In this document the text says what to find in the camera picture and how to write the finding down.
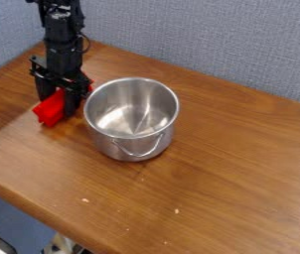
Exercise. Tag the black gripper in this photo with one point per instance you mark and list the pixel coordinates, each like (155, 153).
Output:
(62, 62)

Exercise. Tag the metal pot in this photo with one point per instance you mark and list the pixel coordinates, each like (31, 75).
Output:
(131, 113)

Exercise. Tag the white black object below table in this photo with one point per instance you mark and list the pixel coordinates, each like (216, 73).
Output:
(62, 245)

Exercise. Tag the red rectangular block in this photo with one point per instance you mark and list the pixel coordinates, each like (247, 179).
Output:
(50, 110)

